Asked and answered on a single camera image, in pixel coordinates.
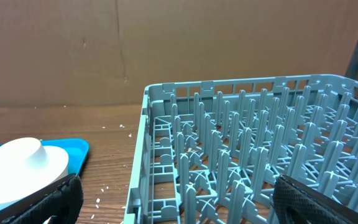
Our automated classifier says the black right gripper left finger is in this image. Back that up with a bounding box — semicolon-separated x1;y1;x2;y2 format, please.
0;173;84;224

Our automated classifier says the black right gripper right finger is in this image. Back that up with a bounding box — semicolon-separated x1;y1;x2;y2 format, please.
272;175;358;224

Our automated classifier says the white cup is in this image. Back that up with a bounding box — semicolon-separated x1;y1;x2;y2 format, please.
0;138;49;170

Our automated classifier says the white bowl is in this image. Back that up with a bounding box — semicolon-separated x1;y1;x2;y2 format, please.
0;146;69;210

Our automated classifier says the grey dishwasher rack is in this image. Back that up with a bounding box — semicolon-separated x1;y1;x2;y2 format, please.
123;74;358;223

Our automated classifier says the teal serving tray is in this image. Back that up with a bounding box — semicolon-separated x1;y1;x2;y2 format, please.
0;138;90;174

